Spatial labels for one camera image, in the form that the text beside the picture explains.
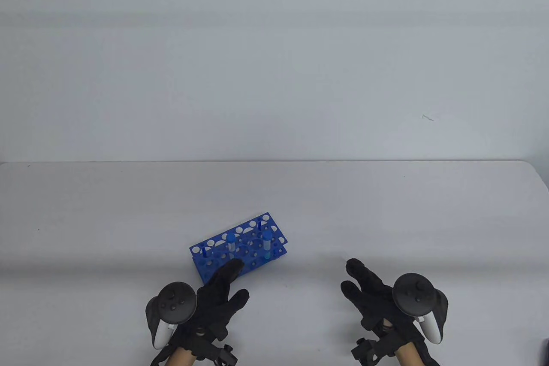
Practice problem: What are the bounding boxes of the person's left hand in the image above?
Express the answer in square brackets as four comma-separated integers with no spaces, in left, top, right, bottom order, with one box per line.
[169,259,250,357]

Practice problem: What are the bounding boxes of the person's right hand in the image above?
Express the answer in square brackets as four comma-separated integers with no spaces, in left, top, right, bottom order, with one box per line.
[341,259,420,344]

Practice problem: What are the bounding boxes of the blue test tube rack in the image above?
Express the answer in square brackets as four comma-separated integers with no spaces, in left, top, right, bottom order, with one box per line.
[189,212,288,285]

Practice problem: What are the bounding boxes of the person's left forearm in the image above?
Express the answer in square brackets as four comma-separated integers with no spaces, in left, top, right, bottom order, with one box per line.
[165,347,202,366]

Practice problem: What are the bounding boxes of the person's right forearm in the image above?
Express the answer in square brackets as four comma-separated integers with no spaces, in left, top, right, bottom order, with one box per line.
[395,340,423,366]

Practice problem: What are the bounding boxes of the black white handheld controller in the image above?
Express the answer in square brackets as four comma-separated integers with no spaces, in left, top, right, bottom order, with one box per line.
[146,282,198,349]
[392,272,449,345]

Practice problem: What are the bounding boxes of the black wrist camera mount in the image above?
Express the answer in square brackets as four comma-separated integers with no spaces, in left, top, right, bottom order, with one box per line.
[351,337,399,364]
[195,338,238,366]

